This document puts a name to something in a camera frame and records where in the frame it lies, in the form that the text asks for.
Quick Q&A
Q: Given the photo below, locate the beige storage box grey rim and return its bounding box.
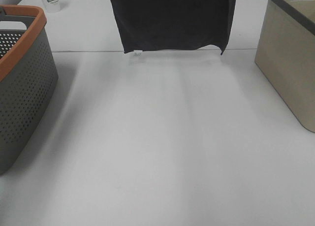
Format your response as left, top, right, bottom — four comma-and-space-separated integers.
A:
255, 0, 315, 132

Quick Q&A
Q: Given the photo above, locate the grey perforated basket orange rim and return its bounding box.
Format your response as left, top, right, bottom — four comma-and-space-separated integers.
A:
0, 5, 59, 175

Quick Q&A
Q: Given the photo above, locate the white paper coffee cup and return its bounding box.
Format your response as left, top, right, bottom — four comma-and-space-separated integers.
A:
38, 0, 61, 14

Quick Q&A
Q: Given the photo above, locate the dark grey towel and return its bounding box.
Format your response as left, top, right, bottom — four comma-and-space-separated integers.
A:
110, 0, 236, 54

